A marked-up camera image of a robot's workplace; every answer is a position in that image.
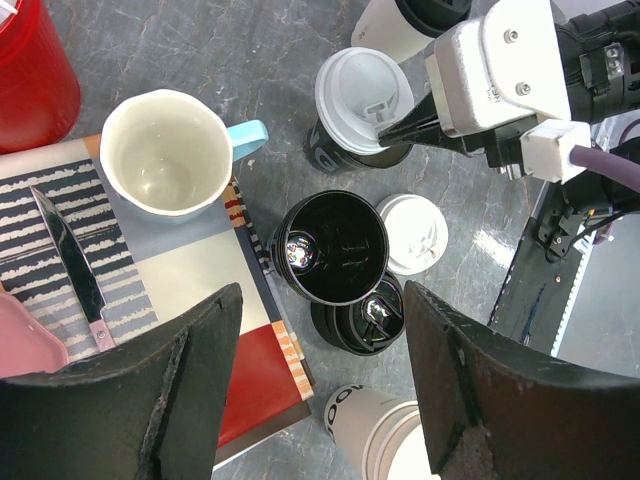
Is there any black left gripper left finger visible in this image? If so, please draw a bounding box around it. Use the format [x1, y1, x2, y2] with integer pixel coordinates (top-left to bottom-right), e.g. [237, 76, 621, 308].
[1, 283, 243, 479]

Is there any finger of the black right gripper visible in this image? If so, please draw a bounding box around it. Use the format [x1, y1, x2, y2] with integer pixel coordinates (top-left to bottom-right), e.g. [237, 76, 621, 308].
[378, 93, 442, 147]

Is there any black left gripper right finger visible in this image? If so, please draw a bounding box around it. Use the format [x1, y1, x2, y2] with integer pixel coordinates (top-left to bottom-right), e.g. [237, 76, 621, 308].
[404, 282, 639, 479]

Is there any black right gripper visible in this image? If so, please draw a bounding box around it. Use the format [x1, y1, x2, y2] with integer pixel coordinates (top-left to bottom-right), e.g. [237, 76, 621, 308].
[487, 0, 640, 176]

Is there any white coffee cup lid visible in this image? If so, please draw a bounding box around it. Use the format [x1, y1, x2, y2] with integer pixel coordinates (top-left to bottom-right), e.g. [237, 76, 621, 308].
[314, 47, 414, 156]

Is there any black plastic cup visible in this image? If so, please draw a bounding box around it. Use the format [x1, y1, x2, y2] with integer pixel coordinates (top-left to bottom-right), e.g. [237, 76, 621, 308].
[305, 119, 413, 176]

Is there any white paper coffee cup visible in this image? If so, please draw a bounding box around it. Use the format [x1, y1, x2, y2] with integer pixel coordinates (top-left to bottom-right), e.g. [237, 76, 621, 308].
[350, 0, 434, 64]

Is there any black coffee cup lid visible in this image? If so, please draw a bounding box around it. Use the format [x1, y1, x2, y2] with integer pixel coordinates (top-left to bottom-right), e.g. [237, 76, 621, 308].
[395, 0, 472, 38]

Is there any stack of white lids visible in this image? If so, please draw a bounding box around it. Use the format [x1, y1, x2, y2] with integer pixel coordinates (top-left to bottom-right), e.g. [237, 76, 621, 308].
[376, 194, 448, 276]

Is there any stack of white paper cups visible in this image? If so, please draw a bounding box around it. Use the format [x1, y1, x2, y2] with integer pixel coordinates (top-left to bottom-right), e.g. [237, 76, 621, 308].
[323, 384, 439, 480]

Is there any pink polka dot plate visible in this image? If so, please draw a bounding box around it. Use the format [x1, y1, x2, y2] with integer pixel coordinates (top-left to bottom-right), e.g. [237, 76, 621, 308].
[0, 291, 69, 379]

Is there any colourful patchwork placemat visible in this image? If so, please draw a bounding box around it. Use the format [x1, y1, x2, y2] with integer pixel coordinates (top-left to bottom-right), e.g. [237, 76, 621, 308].
[1, 135, 313, 466]

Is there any stack of black cups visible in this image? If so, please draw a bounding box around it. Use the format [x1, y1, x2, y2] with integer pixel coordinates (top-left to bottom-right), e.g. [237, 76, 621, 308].
[266, 190, 389, 306]

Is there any light blue ceramic mug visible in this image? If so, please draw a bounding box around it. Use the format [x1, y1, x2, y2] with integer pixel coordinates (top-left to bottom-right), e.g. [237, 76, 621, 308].
[99, 89, 269, 225]

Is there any red straw holder cup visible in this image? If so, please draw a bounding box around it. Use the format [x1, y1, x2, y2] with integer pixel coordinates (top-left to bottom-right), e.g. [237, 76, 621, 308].
[1, 1, 81, 154]

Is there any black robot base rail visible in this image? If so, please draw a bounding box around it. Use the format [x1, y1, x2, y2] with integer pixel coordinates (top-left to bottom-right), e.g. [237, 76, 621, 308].
[487, 179, 626, 351]

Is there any pink handled knife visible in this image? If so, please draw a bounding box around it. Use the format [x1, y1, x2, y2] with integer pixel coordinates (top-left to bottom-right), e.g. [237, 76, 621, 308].
[30, 186, 115, 352]

